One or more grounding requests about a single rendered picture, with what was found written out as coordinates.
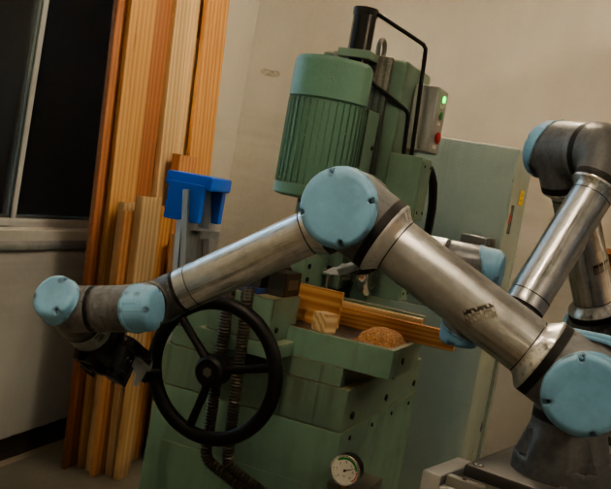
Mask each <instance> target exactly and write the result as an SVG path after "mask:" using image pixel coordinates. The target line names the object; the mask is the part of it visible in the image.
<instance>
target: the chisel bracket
mask: <svg viewBox="0 0 611 489"><path fill-rule="evenodd" d="M328 260H329V257H328V256H323V255H318V254H315V255H313V256H310V257H308V258H307V259H305V260H302V261H300V262H298V263H296V264H293V265H291V266H290V267H288V268H291V269H292V271H294V272H298V273H302V279H301V283H305V284H309V285H314V286H323V285H324V282H325V275H321V270H322V268H327V266H328Z"/></svg>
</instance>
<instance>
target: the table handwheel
mask: <svg viewBox="0 0 611 489"><path fill-rule="evenodd" d="M201 310H223V311H227V312H229V313H231V314H233V315H235V316H237V317H238V318H240V319H241V320H242V321H244V322H245V323H246V324H247V325H248V326H249V327H250V328H251V329H252V330H253V332H254V333H255V334H256V336H257V337H258V339H259V341H260V342H261V344H262V346H263V348H264V351H265V354H266V357H267V362H268V364H262V365H259V364H260V357H258V356H254V355H250V354H246V355H245V356H246V358H245V362H244V363H245V365H235V360H234V358H235V356H231V357H227V358H226V357H225V356H224V355H221V354H212V355H209V353H208V352H207V350H206V349H205V347H204V346H203V344H202V342H201V341H200V339H199V338H198V336H197V334H196V333H195V331H194V329H193V327H192V326H191V324H190V322H189V321H188V319H187V316H189V315H190V314H192V313H195V312H197V311H201ZM178 323H180V325H181V326H182V328H183V329H184V331H185V333H186V334H187V336H188V338H189V339H190V341H191V342H192V343H193V345H194V347H195V349H196V351H197V352H198V354H199V356H200V358H201V359H200V360H199V361H198V362H197V364H196V367H195V376H196V378H197V380H198V382H199V383H200V384H201V385H202V387H201V390H200V392H199V395H198V398H197V400H196V403H195V405H194V407H193V409H192V411H191V413H190V415H189V417H188V420H185V419H184V418H183V417H182V416H181V415H180V414H179V413H178V412H177V410H176V409H175V407H174V406H173V404H172V403H171V401H170V399H169V397H168V395H167V392H166V390H165V386H164V383H163V377H162V376H161V377H159V378H157V379H155V380H153V381H152V382H149V383H148V384H149V388H150V392H151V395H152V398H153V400H154V403H155V404H156V406H157V408H158V409H159V411H160V413H161V414H162V416H163V417H164V418H165V420H166V421H167V422H168V423H169V424H170V425H171V426H172V427H173V428H174V429H175V430H176V431H177V432H178V433H180V434H181V435H183V436H184V437H186V438H187V439H189V440H192V441H195V442H197V443H199V444H203V445H208V446H228V445H233V444H237V443H239V442H242V441H244V440H247V439H249V438H251V437H252V436H254V435H255V434H256V433H258V432H259V431H260V430H261V429H262V428H263V427H264V426H265V425H266V424H267V422H268V421H269V420H270V418H271V417H272V415H273V412H274V410H275V408H276V406H277V404H278V401H279V398H280V394H281V390H282V383H283V365H282V358H281V354H280V350H279V347H278V344H277V341H276V339H275V337H274V335H273V332H272V330H271V329H270V327H269V326H268V324H267V323H266V322H265V321H264V319H263V318H262V317H261V316H260V315H259V314H258V313H257V312H256V311H255V310H253V309H252V308H250V307H249V306H247V305H246V304H244V303H242V302H240V301H238V300H235V299H232V298H229V297H226V296H221V297H219V298H217V299H214V300H212V301H210V302H208V303H205V304H203V305H201V306H199V307H196V308H195V309H193V310H190V311H188V312H186V313H184V314H182V315H181V316H179V317H178V318H177V319H175V320H173V321H171V322H168V323H162V324H160V327H159V328H158V329H157V330H156V331H155V333H154V336H153V338H152V341H151V344H150V347H149V352H150V353H151V354H152V369H156V370H157V369H159V370H161V371H162V356H163V351H164V348H165V344H166V342H167V339H168V337H169V336H170V335H171V333H172V331H173V330H174V329H175V327H176V326H177V325H178ZM239 374H269V377H268V386H267V391H266V394H265V397H264V400H263V402H262V404H261V405H260V407H259V408H258V410H257V411H256V413H255V414H254V415H253V416H252V417H251V418H250V419H249V420H248V421H247V422H245V423H244V424H242V425H241V426H239V427H238V428H236V429H233V430H230V431H224V432H212V431H207V430H203V429H201V428H198V427H196V426H195V424H196V421H197V419H198V416H199V414H200V411H201V409H202V406H203V404H204V402H205V400H206V398H207V396H208V393H209V391H210V389H211V387H214V386H218V385H221V384H224V383H226V382H227V381H228V380H229V378H230V377H231V375H239Z"/></svg>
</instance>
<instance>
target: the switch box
mask: <svg viewBox="0 0 611 489"><path fill-rule="evenodd" d="M418 87H419V84H418V83H417V84H416V86H415V92H414V97H413V103H412V108H411V114H410V121H409V129H408V138H407V146H406V148H407V149H409V150H410V146H411V138H412V131H413V123H414V116H415V110H416V102H417V95H418ZM443 96H445V97H446V102H445V103H444V104H442V97H443ZM447 99H448V93H447V92H446V91H444V90H443V89H441V88H440V87H438V86H433V85H425V84H423V90H422V98H421V105H420V112H419V119H418V126H417V134H416V141H415V148H414V151H415V152H420V153H427V154H432V155H437V152H438V147H439V144H438V145H437V144H436V143H435V141H434V137H435V134H437V132H440V134H441V130H442V125H443V120H444V115H445V110H446V105H447ZM440 104H441V105H442V106H443V109H441V108H440ZM440 111H442V112H443V118H442V120H438V116H439V112H440ZM437 122H440V125H439V126H438V125H437ZM433 145H435V146H436V147H435V149H434V148H433Z"/></svg>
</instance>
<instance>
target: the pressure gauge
mask: <svg viewBox="0 0 611 489"><path fill-rule="evenodd" d="M353 469H356V470H353ZM343 470H351V471H346V472H345V473H344V472H343ZM363 473H364V464H363V462H362V460H361V459H360V457H359V456H358V455H356V454H354V453H352V452H344V453H341V454H340V455H338V456H336V457H335V458H334V459H333V460H332V462H331V464H330V475H331V478H332V479H333V481H334V482H335V483H336V484H338V485H339V486H341V489H350V486H352V485H354V484H355V483H356V482H357V481H358V480H360V479H361V477H362V476H363Z"/></svg>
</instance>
